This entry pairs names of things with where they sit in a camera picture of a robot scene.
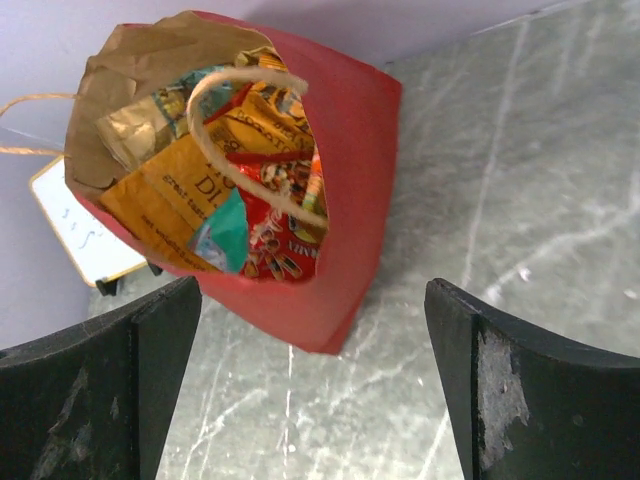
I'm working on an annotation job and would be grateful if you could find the red paper bag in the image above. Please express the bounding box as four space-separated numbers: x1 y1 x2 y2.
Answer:
60 10 402 355

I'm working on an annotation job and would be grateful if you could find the teal snack packet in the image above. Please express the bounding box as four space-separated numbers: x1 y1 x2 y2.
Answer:
188 188 249 274

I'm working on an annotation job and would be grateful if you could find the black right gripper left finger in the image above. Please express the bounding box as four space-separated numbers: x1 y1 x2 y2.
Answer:
1 277 202 480

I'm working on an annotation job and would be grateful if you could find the colourful striped snack packet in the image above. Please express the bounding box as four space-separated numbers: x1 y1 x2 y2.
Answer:
301 147 327 217

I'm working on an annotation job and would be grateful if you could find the red rice cracker mix bag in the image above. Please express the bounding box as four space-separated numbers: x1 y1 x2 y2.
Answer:
227 151 327 282

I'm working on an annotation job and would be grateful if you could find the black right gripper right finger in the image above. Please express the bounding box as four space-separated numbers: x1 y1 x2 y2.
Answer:
424 279 639 480

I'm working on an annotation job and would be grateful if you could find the orange honey dijon chips bag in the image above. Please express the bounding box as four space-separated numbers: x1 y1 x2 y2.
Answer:
99 46 328 273

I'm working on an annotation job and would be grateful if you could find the small whiteboard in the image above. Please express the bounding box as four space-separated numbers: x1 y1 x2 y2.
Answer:
29 156 163 296

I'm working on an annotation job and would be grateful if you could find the gold foil snack packet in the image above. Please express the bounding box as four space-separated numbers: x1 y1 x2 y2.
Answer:
95 94 184 171

